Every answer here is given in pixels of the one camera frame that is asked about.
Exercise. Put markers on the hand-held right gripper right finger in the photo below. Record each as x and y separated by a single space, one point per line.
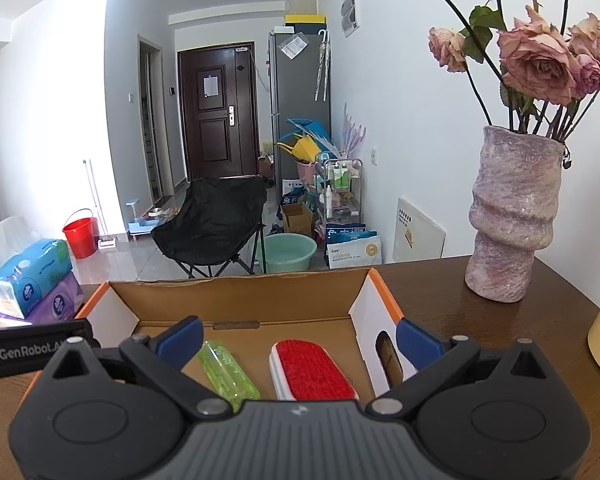
420 345

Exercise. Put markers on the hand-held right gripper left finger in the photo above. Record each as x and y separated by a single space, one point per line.
180 342

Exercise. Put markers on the green spray bottle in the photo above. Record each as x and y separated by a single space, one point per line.
225 370

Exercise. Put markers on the red cardboard box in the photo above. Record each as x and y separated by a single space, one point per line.
240 300

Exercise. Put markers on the red and white lint brush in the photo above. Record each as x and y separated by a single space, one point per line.
305 365

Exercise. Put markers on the purple tissue pack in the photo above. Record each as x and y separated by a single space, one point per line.
55 305

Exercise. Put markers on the blue tissue pack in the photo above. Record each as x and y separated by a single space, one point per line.
30 280

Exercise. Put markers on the white printed bag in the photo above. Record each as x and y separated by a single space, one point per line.
357 252

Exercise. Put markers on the white panel board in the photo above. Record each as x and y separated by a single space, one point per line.
420 232

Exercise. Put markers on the white mop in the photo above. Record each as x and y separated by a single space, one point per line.
105 244

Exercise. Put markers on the blue pet feeder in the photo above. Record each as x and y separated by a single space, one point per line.
142 222

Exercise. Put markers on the black folding chair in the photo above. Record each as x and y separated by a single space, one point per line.
210 220

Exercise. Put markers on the red bucket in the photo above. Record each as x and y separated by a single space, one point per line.
80 237

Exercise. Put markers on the green wash basin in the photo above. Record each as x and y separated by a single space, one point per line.
290 255

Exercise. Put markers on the pink ceramic vase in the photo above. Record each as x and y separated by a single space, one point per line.
510 220

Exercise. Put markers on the small brown cardboard box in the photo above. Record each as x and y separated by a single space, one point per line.
297 220

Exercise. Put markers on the metal storage cart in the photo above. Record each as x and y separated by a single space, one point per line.
340 195

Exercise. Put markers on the pink bucket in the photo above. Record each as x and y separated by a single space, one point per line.
307 170

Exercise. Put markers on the dark brown door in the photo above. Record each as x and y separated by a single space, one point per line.
215 135

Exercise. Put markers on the purple feather decoration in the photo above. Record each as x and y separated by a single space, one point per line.
354 135

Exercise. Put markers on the yellow watering can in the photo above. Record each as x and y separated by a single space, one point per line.
302 147

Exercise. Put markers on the white door notice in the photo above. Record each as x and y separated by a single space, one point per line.
210 85

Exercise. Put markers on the grey refrigerator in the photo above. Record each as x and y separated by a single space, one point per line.
300 95

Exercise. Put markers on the white folded umbrella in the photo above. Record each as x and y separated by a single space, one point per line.
322 65

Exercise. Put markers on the bunch of dried pink roses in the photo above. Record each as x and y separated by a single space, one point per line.
535 60

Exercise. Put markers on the yellow and black box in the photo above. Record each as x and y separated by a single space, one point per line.
305 22

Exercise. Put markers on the white wall outlet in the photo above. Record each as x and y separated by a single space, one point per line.
375 155

